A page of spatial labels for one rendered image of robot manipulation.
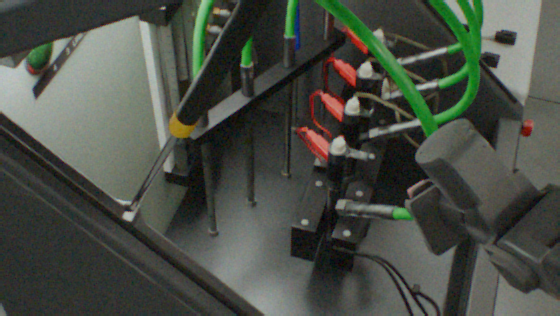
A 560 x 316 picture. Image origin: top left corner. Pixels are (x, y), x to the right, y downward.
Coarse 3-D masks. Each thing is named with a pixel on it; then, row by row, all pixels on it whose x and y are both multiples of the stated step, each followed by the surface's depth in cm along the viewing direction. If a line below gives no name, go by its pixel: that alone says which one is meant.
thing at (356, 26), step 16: (208, 0) 88; (320, 0) 74; (336, 0) 74; (208, 16) 91; (336, 16) 74; (352, 16) 74; (352, 32) 74; (368, 32) 73; (368, 48) 74; (384, 48) 73; (384, 64) 73; (400, 80) 73; (416, 96) 74; (416, 112) 74; (432, 128) 75; (400, 208) 87
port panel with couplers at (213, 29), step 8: (216, 0) 124; (224, 0) 127; (232, 0) 126; (216, 8) 124; (224, 8) 129; (216, 16) 124; (224, 16) 123; (208, 24) 121; (216, 24) 127; (208, 32) 121; (216, 32) 121; (208, 40) 125
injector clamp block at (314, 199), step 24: (384, 120) 125; (384, 144) 121; (360, 168) 118; (312, 192) 115; (360, 192) 115; (312, 216) 112; (312, 240) 112; (336, 240) 110; (360, 240) 115; (336, 264) 114
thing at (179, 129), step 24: (240, 0) 46; (264, 0) 45; (240, 24) 47; (216, 48) 49; (240, 48) 49; (216, 72) 51; (192, 96) 54; (192, 120) 56; (168, 144) 60; (144, 192) 67
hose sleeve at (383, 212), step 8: (352, 208) 93; (360, 208) 92; (368, 208) 90; (376, 208) 90; (384, 208) 88; (392, 208) 88; (360, 216) 92; (368, 216) 91; (376, 216) 90; (384, 216) 88; (392, 216) 88
